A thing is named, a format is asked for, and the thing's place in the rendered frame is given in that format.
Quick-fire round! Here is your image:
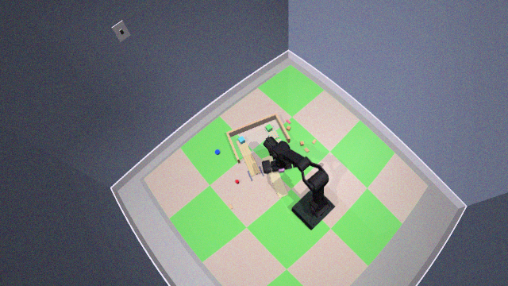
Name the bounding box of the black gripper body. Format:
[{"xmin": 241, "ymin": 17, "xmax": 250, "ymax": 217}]
[{"xmin": 262, "ymin": 160, "xmax": 291, "ymax": 174}]

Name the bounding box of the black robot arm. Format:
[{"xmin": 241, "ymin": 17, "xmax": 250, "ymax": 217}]
[{"xmin": 263, "ymin": 137, "xmax": 330, "ymax": 218}]

